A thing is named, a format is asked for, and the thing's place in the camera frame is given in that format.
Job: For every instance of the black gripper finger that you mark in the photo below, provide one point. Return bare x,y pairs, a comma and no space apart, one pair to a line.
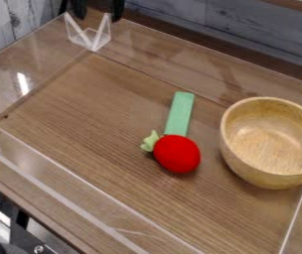
79,6
117,10

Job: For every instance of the red plush strawberry toy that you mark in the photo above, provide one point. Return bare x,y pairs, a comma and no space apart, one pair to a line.
176,152

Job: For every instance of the black metal table frame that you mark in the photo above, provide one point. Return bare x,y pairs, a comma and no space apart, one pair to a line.
34,237

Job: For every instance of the clear acrylic corner bracket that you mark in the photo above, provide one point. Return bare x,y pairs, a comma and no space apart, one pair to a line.
89,38

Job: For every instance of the green rectangular block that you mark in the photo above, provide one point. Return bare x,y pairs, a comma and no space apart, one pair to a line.
180,115

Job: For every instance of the wooden bowl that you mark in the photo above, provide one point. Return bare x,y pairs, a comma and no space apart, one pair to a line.
261,142

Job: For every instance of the clear acrylic tray wall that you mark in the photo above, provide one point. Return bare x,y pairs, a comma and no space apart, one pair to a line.
95,222

